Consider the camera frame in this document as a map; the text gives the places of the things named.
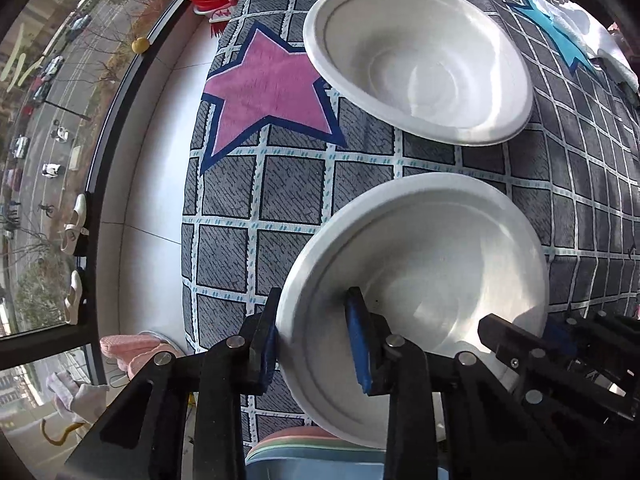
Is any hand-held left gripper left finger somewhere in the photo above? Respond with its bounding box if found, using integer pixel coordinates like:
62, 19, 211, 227
65, 286, 282, 480

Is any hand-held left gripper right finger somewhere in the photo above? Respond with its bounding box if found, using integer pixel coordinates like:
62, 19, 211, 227
344, 286, 601, 480

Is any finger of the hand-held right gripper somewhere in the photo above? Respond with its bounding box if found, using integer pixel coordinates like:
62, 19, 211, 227
477, 314, 640, 426
542, 310, 640, 386

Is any white paper bowl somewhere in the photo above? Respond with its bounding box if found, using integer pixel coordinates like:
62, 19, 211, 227
302, 0, 535, 147
275, 172, 550, 451

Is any blue square plate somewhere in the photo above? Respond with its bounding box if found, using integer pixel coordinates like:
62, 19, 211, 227
245, 447, 451, 480

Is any grey checked star tablecloth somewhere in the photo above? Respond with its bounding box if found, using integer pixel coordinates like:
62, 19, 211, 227
180, 0, 640, 461

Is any white crumpled sock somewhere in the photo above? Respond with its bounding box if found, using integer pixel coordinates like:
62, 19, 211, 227
46, 370, 108, 423

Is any small white shoe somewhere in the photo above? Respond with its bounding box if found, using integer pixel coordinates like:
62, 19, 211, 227
60, 193, 90, 253
62, 270, 85, 326

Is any yellow hook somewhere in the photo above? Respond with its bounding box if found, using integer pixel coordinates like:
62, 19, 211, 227
40, 417, 86, 446

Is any red white patterned cloth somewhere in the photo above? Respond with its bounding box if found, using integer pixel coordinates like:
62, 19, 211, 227
192, 5, 236, 36

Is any black window frame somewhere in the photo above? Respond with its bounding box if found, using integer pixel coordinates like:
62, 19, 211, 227
0, 0, 191, 391

